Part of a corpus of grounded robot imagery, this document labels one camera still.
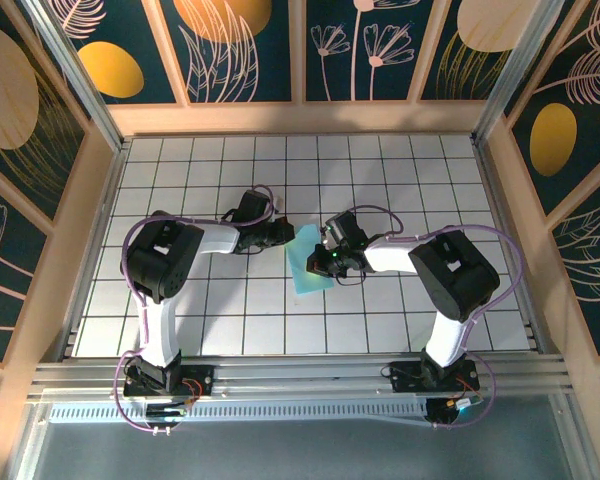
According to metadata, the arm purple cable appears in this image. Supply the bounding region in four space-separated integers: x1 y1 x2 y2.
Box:
113 184 281 435
352 204 525 431

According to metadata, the light blue cloth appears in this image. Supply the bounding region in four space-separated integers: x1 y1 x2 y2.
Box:
285 223 336 297

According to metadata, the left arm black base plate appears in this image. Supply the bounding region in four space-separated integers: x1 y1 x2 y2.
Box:
123 363 216 399

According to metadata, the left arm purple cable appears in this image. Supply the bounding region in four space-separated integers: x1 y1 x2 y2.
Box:
113 184 281 435

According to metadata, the aluminium corner post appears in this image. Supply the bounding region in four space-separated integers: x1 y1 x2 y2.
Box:
19 0 131 151
472 0 569 144

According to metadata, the aluminium table side rail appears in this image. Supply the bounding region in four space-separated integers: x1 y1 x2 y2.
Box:
57 139 134 361
472 139 551 356

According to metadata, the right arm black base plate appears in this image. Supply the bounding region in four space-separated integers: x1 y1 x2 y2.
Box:
388 360 480 394

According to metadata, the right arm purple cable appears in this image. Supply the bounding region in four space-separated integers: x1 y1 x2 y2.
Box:
352 204 525 431

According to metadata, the white slotted cable duct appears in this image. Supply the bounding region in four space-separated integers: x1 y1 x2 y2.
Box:
47 399 431 426

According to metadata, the aluminium frame rail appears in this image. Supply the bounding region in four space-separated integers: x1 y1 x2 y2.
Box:
27 352 576 404

